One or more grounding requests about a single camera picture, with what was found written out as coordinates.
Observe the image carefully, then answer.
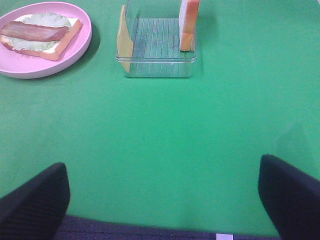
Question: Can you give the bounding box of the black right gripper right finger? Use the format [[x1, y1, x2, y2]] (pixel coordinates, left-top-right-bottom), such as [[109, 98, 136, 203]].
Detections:
[[258, 154, 320, 240]]

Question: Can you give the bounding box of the bacon strip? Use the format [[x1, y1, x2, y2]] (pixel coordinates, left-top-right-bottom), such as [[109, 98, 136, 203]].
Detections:
[[0, 21, 69, 42]]

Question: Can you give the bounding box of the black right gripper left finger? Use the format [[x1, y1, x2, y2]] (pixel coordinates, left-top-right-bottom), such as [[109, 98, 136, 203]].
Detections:
[[0, 162, 70, 240]]

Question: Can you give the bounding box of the pink round plate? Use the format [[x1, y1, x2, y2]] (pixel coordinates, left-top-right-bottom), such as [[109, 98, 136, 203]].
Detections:
[[0, 1, 92, 79]]

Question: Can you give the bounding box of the yellow cheese slice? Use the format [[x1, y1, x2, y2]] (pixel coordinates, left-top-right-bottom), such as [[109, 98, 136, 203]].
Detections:
[[116, 5, 134, 73]]

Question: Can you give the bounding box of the upright bread slice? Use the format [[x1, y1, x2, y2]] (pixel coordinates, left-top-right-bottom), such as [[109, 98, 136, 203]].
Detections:
[[178, 0, 200, 52]]

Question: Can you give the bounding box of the bread slice with brown crust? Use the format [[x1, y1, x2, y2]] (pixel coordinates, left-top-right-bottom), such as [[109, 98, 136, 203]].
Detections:
[[0, 14, 83, 62]]

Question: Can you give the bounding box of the clear right plastic container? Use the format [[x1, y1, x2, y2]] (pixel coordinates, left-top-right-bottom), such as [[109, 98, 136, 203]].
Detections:
[[115, 0, 197, 78]]

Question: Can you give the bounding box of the green tablecloth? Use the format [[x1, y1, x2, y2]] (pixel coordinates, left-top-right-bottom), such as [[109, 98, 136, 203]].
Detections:
[[0, 0, 320, 236]]

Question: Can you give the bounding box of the green lettuce leaf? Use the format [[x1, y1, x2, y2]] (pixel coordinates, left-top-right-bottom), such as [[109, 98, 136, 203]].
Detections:
[[6, 11, 72, 53]]

